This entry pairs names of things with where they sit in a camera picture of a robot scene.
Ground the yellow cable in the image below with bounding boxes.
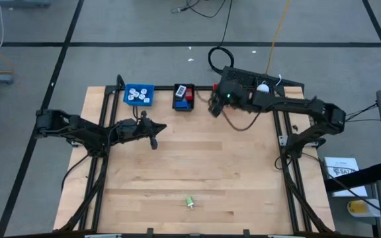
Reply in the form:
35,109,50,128
265,0,292,75

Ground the black right camera cable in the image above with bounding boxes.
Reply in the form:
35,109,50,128
195,89,264,132

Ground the black plastic basket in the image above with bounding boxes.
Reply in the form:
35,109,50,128
172,83,195,112

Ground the blue plastic basket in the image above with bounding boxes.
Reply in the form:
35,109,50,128
122,83,155,107

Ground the white booklet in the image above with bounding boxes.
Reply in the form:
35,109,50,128
323,156,369,198

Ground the black beam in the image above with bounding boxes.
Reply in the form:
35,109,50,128
324,161,381,193

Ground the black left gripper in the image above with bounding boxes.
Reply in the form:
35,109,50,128
136,110,167,139

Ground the black aluminium table frame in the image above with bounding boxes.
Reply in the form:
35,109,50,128
58,74,335,238

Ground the black keyboard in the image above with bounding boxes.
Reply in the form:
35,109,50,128
220,65,306,89

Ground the black cable with coil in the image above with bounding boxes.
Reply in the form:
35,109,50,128
206,0,236,75

